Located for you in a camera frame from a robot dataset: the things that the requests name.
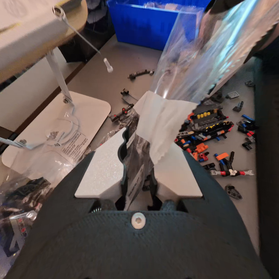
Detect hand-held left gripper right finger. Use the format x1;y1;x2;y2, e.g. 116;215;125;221
149;143;203;203

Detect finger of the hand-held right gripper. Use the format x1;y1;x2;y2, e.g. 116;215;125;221
197;0;279;94

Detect metal page holder wire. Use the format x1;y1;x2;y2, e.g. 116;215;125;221
52;6;114;73

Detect blue plastic bin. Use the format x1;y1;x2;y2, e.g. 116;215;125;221
108;0;210;51

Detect black lego piece red pins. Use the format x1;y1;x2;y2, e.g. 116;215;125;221
109;103;134;122

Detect clear bag of dark parts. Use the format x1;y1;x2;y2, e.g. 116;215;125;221
0;174;55;268

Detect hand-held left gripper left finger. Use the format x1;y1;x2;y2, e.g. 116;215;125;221
74;127;129;200

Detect clear bags of parts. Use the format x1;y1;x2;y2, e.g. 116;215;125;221
125;0;279;210

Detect clear bag with warning print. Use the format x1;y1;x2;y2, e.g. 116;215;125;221
9;129;94;181

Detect lego instruction booklet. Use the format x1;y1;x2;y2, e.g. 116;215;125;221
0;0;82;33

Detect grey red lego axle assembly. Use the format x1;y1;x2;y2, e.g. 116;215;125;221
209;170;255;177

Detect partly built lego engine block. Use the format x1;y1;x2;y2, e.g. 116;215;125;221
187;108;235;140

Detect black curved lego piece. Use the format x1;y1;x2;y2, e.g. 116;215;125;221
127;69;155;80

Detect pile of lego pieces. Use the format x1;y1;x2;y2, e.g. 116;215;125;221
175;81;256;200

